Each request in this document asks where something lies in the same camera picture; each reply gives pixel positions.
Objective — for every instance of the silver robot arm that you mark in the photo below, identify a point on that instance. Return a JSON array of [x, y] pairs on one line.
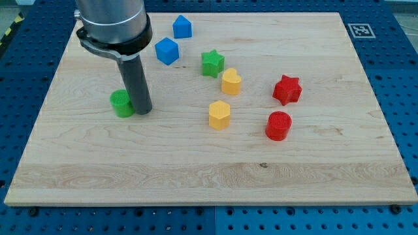
[[115, 29]]

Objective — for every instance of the red cylinder block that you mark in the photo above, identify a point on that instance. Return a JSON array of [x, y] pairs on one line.
[[278, 125]]

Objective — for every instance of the green star block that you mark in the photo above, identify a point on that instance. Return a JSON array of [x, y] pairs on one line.
[[212, 63]]

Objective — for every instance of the green cylinder block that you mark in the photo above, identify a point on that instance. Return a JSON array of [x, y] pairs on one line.
[[121, 103]]

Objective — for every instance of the white fiducial marker tag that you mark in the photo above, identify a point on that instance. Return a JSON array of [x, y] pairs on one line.
[[361, 31]]

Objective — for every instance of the yellow hexagon block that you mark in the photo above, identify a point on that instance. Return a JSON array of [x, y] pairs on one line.
[[219, 115]]

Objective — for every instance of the blue cube block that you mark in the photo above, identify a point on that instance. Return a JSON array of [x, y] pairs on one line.
[[167, 51]]

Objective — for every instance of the blue pentagon block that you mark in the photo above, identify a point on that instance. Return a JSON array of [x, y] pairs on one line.
[[182, 28]]

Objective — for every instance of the red star block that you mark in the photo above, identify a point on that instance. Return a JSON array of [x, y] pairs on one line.
[[287, 90]]

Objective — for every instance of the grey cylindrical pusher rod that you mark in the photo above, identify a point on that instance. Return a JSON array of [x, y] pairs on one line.
[[132, 73]]

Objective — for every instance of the yellow heart block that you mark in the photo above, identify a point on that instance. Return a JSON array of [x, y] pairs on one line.
[[231, 82]]

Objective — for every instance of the yellow black hazard tape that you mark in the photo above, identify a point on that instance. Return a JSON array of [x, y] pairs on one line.
[[12, 30]]

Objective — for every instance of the wooden board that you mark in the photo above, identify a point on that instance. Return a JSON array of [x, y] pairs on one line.
[[338, 151]]

